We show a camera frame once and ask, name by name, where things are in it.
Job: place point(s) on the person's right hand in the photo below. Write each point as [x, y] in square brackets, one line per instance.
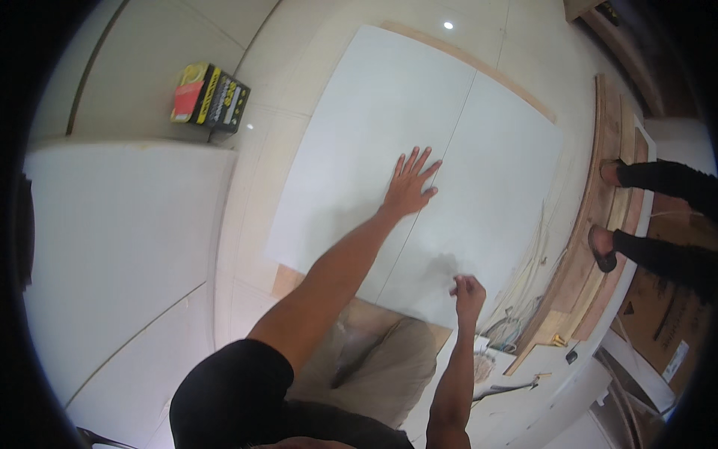
[470, 300]

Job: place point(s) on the person's left hand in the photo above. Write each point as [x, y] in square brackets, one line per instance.
[406, 191]

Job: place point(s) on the person's right fingers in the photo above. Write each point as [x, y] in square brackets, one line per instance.
[459, 286]

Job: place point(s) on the bundle of thin laminate strips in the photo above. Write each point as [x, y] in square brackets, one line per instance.
[519, 303]

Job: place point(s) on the narrower white laminate sheet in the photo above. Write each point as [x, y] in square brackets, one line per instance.
[488, 196]

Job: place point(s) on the dark hand tool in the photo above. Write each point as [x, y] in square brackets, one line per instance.
[507, 388]

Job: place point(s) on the small brass fitting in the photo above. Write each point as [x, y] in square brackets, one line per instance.
[558, 340]

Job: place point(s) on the small black block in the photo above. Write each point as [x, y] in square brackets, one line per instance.
[571, 356]

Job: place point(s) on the stack of curved plywood strips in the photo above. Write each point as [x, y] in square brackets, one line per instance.
[594, 241]

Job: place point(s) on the large white laminate sheet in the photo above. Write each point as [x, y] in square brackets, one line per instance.
[364, 157]

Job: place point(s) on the brown cardboard box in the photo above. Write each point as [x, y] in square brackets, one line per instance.
[667, 314]

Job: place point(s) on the person's body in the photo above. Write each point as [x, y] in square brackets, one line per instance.
[263, 401]

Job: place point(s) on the yellow and black tin can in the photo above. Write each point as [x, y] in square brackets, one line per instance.
[210, 98]

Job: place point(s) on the wooden door frame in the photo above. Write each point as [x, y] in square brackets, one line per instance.
[620, 50]

